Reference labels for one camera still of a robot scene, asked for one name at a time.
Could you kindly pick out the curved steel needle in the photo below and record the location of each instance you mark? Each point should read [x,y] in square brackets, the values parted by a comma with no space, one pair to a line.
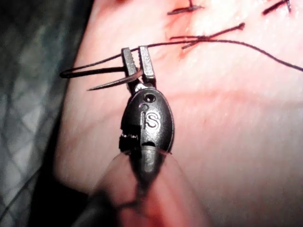
[106,84]

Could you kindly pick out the left arm needle driver jaw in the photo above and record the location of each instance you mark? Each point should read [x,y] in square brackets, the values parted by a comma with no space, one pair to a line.
[129,62]
[146,63]

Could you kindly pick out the dark left arm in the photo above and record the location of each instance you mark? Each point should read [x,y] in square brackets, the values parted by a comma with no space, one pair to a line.
[118,189]

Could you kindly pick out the tissue pad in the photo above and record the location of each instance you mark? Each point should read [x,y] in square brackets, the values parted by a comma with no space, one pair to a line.
[225,118]

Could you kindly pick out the grey-green cloth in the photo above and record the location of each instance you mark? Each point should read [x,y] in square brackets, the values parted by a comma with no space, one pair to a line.
[28,99]

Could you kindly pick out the black thread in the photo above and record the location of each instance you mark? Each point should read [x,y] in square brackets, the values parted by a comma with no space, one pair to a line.
[236,42]

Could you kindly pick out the left arm needle driver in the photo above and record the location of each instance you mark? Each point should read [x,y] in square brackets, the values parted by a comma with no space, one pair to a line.
[158,132]

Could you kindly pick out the black stitching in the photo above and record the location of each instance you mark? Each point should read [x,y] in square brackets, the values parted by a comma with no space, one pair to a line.
[213,36]

